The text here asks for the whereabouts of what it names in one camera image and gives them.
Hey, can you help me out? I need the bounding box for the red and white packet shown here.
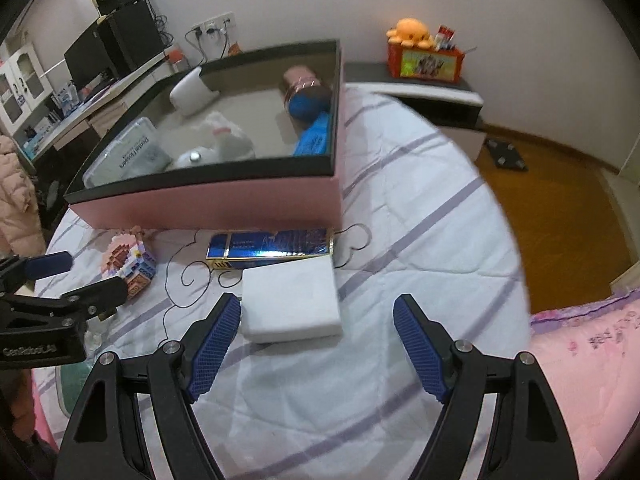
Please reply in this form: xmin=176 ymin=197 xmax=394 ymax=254
xmin=435 ymin=24 xmax=458 ymax=52

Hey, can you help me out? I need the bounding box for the black office chair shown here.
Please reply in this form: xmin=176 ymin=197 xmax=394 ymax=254
xmin=35 ymin=145 xmax=96 ymax=231

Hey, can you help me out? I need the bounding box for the pink doll figure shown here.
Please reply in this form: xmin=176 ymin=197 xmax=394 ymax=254
xmin=282 ymin=65 xmax=333 ymax=121

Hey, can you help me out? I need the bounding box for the black floor scale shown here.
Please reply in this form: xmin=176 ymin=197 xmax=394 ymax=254
xmin=485 ymin=138 xmax=528 ymax=172

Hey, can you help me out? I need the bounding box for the shiny blue box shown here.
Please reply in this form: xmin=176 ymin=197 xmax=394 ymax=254
xmin=206 ymin=227 xmax=334 ymax=273

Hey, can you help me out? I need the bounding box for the teal plastic case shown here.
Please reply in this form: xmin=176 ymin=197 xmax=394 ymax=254
xmin=59 ymin=362 xmax=93 ymax=416

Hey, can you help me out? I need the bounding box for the white glass-door cabinet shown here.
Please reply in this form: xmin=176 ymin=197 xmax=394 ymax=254
xmin=0 ymin=42 xmax=51 ymax=136

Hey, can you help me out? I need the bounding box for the clear plastic floss box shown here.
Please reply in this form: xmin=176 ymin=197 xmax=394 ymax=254
xmin=82 ymin=116 xmax=173 ymax=188

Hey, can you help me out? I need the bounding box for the white square box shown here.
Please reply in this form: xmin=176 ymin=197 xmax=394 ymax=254
xmin=239 ymin=258 xmax=344 ymax=344

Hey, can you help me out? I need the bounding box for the white plastic gadget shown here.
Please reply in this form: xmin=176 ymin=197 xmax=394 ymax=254
xmin=169 ymin=66 xmax=221 ymax=118

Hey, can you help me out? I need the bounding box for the black and white low cabinet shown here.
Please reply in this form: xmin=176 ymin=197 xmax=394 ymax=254
xmin=345 ymin=61 xmax=486 ymax=156

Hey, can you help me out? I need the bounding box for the white wall outlet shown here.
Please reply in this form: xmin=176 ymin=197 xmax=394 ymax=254
xmin=191 ymin=11 xmax=236 ymax=36

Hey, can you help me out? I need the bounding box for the pink storage box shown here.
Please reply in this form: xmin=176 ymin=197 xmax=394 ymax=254
xmin=63 ymin=38 xmax=346 ymax=231

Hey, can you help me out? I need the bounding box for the orange printed toy box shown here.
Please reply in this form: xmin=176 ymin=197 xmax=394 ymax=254
xmin=387 ymin=40 xmax=468 ymax=84

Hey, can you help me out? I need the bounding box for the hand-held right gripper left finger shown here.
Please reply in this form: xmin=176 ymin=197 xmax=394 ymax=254
xmin=52 ymin=292 xmax=242 ymax=480

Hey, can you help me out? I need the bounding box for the black computer tower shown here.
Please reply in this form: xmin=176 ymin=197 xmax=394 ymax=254
xmin=97 ymin=0 xmax=166 ymax=78

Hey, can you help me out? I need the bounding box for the orange octopus plush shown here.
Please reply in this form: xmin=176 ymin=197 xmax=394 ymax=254
xmin=386 ymin=17 xmax=435 ymax=50

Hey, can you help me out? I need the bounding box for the pink quilt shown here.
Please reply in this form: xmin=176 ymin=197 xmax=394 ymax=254
xmin=530 ymin=285 xmax=640 ymax=480

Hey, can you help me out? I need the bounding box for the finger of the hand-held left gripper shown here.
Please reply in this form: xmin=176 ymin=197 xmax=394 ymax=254
xmin=0 ymin=276 xmax=128 ymax=323
xmin=0 ymin=251 xmax=72 ymax=297

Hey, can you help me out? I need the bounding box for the black computer monitor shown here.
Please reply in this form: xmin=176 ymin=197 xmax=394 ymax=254
xmin=63 ymin=19 xmax=121 ymax=92

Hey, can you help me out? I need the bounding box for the black power cable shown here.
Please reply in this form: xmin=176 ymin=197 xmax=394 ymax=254
xmin=185 ymin=25 xmax=226 ymax=61

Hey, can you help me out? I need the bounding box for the blue highlighter pen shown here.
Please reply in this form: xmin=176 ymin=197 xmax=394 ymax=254
xmin=292 ymin=112 xmax=331 ymax=157

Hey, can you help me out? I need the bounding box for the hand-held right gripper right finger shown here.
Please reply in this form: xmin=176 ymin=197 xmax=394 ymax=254
xmin=392 ymin=294 xmax=576 ymax=480

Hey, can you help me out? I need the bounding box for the white bear toy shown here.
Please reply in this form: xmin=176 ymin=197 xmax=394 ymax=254
xmin=172 ymin=111 xmax=256 ymax=168

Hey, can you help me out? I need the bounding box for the pink puffer jacket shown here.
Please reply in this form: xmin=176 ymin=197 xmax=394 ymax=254
xmin=0 ymin=135 xmax=46 ymax=256

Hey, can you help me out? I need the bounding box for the white desk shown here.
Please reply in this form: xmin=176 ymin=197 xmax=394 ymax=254
xmin=22 ymin=52 xmax=181 ymax=161

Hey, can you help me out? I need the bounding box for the colourful block toy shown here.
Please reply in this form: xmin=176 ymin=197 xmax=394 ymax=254
xmin=100 ymin=227 xmax=158 ymax=303

